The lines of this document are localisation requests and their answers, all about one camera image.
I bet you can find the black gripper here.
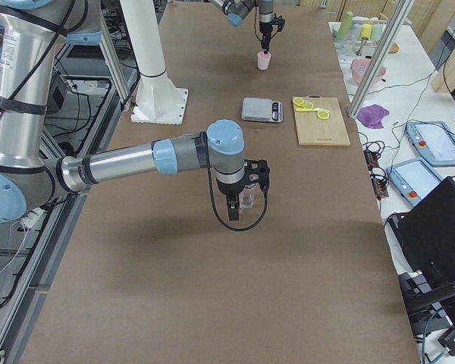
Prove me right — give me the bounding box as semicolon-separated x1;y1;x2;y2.
259;21;273;53
216;180;246;221

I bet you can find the pink plastic cup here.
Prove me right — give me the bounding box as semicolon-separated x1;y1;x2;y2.
257;51;271;71

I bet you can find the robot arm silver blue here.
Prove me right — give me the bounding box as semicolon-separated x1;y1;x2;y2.
210;0;284;54
0;1;249;224

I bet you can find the grey digital kitchen scale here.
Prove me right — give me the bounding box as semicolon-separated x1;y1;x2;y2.
241;97;283;123

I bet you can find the green tumbler cup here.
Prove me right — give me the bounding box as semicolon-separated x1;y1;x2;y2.
334;11;353;39

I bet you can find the yellow cup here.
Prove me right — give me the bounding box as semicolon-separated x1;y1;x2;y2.
360;24;372;40

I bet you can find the yellow plastic knife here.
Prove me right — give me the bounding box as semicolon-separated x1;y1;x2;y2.
295;108;321;112

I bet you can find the lemon slice far end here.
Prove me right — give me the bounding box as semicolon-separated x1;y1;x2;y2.
316;108;330;120

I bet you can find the pink bowl with ice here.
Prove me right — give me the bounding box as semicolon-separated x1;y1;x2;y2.
350;58;387;85

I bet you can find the bamboo cutting board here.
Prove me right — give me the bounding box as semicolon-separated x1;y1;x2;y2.
292;96;350;146

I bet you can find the purple cloth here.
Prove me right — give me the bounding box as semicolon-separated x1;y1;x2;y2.
356;104;390;129

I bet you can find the lower teach pendant tablet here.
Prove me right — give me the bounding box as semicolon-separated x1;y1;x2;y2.
386;157;443;206

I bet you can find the teach pendant tablet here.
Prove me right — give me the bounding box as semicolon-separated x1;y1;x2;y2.
406;121;455;167
386;157;443;206

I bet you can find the upper teach pendant tablet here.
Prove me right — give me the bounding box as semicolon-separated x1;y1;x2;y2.
406;121;455;167

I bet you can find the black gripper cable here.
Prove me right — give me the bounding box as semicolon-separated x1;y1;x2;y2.
210;166;269;232

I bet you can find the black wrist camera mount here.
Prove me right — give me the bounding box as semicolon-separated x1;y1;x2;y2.
243;159;270;193

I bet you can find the aluminium frame post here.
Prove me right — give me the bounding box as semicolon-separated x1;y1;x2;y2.
348;0;414;119

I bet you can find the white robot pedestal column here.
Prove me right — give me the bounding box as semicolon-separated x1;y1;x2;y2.
121;0;188;125

